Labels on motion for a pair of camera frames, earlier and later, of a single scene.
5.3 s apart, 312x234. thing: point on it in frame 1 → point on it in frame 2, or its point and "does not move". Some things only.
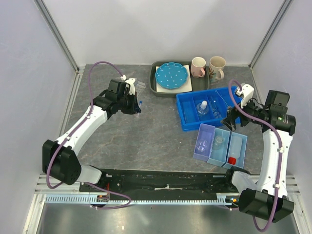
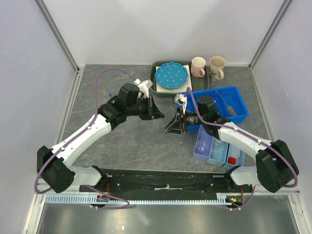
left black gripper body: (127, 104) → (145, 109)
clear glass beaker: (201, 146) does not move
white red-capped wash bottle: (236, 146) does not move
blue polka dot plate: (171, 75) does not move
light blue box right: (237, 151) does not move
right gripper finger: (232, 113) → (176, 121)
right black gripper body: (251, 109) → (192, 118)
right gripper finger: (230, 125) → (175, 129)
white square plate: (186, 86) does not move
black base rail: (163, 181) does not move
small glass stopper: (218, 140) does not move
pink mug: (197, 68) does not move
